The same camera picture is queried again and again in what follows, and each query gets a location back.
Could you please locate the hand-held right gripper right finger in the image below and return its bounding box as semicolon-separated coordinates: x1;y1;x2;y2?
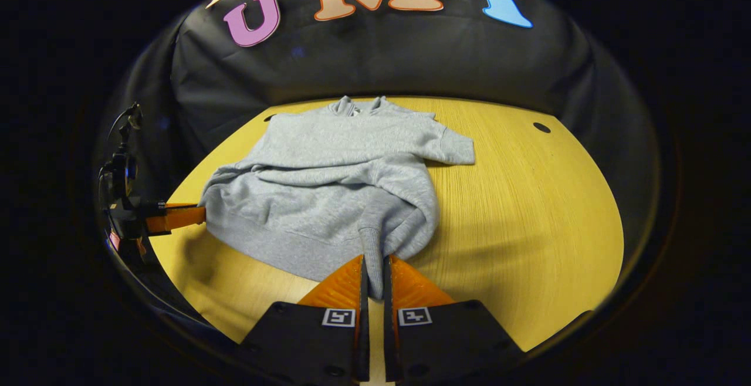
384;255;525;384

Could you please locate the grey zip-neck sweatshirt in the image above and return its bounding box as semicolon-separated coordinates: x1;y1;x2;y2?
199;96;476;300

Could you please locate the black backdrop cloth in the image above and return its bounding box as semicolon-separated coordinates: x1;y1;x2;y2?
97;0;664;246

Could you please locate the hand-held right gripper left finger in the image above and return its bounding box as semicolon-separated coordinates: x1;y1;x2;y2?
239;255;371;385

